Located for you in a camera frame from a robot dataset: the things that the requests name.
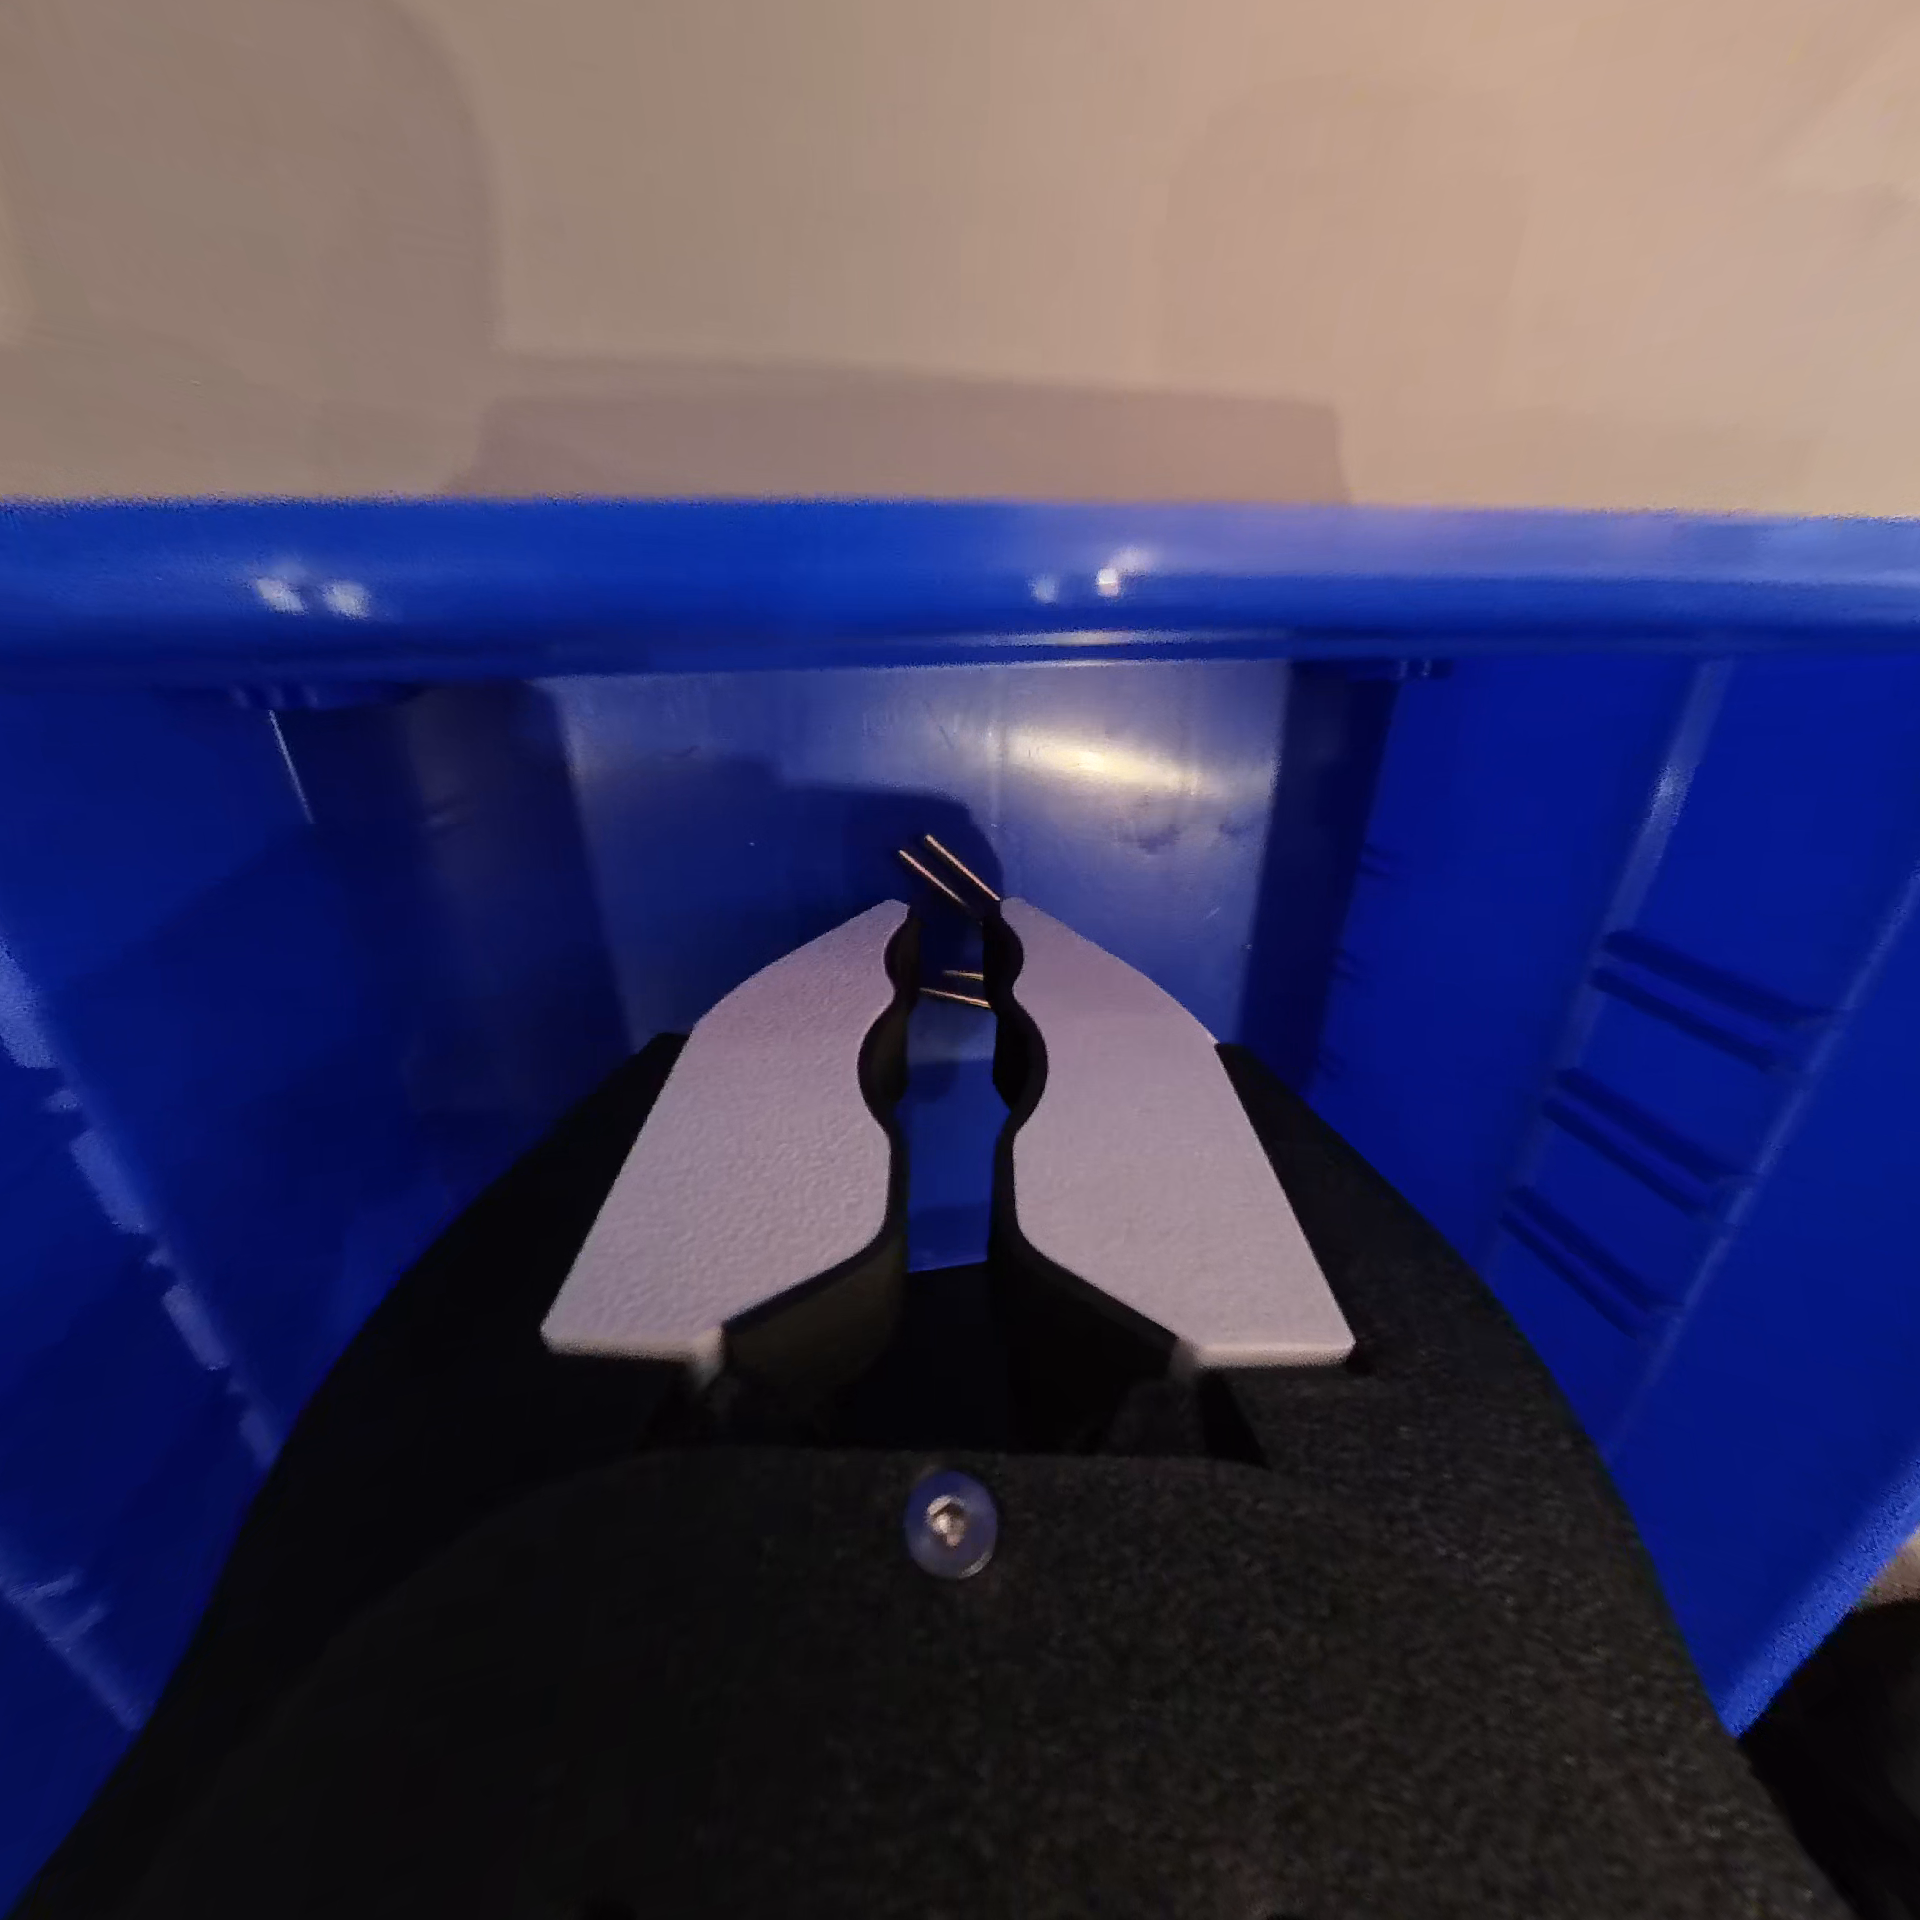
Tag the blue plastic bin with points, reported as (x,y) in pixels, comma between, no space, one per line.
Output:
(1499,900)

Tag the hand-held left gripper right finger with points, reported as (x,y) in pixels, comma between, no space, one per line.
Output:
(1152,1170)

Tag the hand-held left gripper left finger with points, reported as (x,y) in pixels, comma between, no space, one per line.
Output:
(748,1152)

